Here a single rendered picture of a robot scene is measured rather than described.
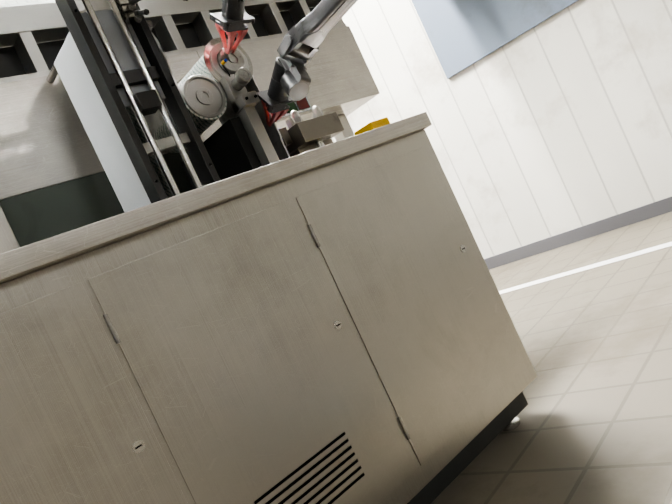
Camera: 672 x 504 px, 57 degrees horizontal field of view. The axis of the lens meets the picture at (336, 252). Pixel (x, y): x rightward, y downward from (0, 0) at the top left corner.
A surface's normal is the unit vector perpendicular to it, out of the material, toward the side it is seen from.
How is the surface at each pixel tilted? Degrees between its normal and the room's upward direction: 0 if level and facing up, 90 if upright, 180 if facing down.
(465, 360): 90
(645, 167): 90
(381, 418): 90
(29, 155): 90
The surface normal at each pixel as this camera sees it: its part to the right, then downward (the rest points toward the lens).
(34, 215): 0.59, -0.25
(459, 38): -0.62, 0.31
